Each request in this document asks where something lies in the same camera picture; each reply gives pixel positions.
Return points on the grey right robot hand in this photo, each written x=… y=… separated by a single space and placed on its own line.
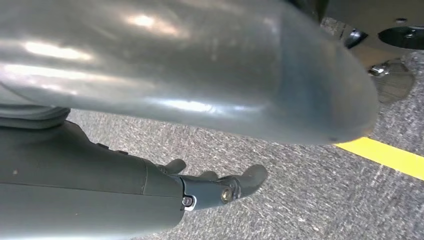
x=165 y=59

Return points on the yellow floor tape square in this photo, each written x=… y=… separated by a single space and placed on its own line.
x=387 y=155

